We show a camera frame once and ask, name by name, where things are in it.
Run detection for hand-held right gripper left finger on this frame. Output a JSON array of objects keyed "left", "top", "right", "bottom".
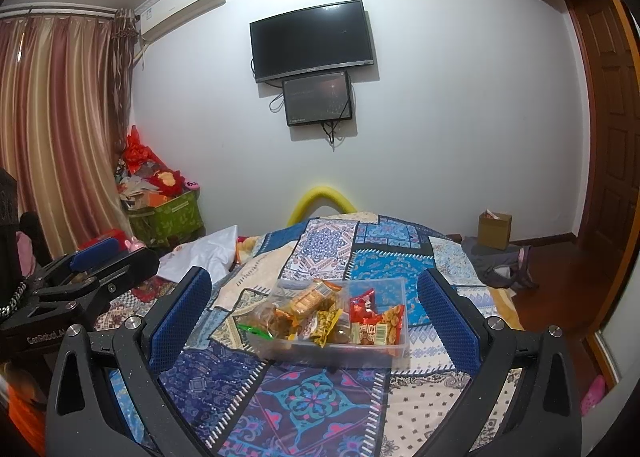
[{"left": 44, "top": 267, "right": 221, "bottom": 457}]

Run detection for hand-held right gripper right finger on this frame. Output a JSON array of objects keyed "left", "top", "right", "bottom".
[{"left": 416, "top": 268, "right": 583, "bottom": 457}]

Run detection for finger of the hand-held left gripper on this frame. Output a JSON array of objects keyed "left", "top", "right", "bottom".
[
  {"left": 25, "top": 237, "right": 127, "bottom": 289},
  {"left": 36, "top": 249, "right": 161, "bottom": 319}
]

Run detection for red cracker packet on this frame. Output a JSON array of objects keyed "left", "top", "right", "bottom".
[{"left": 350, "top": 304, "right": 407, "bottom": 346}]

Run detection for clear green striped snack bag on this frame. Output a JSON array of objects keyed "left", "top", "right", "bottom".
[{"left": 236, "top": 304, "right": 299, "bottom": 341}]

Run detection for red white snack packet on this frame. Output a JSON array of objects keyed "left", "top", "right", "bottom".
[{"left": 349, "top": 288, "right": 377, "bottom": 324}]

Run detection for clear plastic container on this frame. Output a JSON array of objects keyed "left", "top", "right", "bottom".
[{"left": 244, "top": 278, "right": 412, "bottom": 371}]

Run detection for yellow snack packet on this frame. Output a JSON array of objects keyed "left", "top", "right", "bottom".
[{"left": 309, "top": 309, "right": 344, "bottom": 349}]

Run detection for orange biscuit packet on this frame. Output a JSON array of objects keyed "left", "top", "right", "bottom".
[{"left": 291, "top": 282, "right": 347, "bottom": 319}]

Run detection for red cloth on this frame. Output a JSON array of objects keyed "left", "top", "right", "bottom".
[{"left": 76, "top": 231, "right": 127, "bottom": 254}]

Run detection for green storage box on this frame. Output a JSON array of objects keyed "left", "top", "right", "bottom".
[{"left": 126, "top": 188, "right": 207, "bottom": 249}]

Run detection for pink cloth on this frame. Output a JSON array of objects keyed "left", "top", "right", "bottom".
[{"left": 14, "top": 231, "right": 36, "bottom": 272}]

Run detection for white plastic bag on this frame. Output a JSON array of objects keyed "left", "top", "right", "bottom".
[{"left": 156, "top": 223, "right": 239, "bottom": 284}]

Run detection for orange patterned clothing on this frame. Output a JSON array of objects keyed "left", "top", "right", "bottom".
[{"left": 0, "top": 364, "right": 52, "bottom": 439}]

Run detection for grey clothes on floor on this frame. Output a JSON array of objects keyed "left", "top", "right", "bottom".
[{"left": 461, "top": 234, "right": 540, "bottom": 292}]

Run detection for cartoon print pillow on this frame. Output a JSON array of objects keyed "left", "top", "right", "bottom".
[{"left": 234, "top": 235, "right": 262, "bottom": 264}]

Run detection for cardboard box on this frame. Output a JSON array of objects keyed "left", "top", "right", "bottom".
[{"left": 477, "top": 209, "right": 514, "bottom": 251}]

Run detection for striped brown curtain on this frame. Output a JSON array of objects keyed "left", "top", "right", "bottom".
[{"left": 0, "top": 11, "right": 137, "bottom": 265}]

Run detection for patchwork blanket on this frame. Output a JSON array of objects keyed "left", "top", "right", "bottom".
[{"left": 95, "top": 211, "right": 526, "bottom": 457}]

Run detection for pink slipper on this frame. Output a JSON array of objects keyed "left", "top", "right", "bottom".
[{"left": 579, "top": 373, "right": 609, "bottom": 419}]

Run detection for yellow foam tube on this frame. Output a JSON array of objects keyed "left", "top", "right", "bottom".
[{"left": 286, "top": 185, "right": 359, "bottom": 228}]

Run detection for brown wooden door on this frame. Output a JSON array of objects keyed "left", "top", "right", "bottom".
[{"left": 564, "top": 0, "right": 640, "bottom": 300}]

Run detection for small black monitor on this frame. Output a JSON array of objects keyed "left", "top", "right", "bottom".
[{"left": 281, "top": 70, "right": 355, "bottom": 128}]

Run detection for white air conditioner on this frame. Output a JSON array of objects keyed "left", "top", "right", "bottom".
[{"left": 138, "top": 0, "right": 227, "bottom": 44}]

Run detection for silver braided cable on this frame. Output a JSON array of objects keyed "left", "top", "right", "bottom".
[{"left": 0, "top": 281, "right": 27, "bottom": 324}]

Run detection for black wall television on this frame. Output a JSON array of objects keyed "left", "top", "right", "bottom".
[{"left": 248, "top": 0, "right": 377, "bottom": 84}]

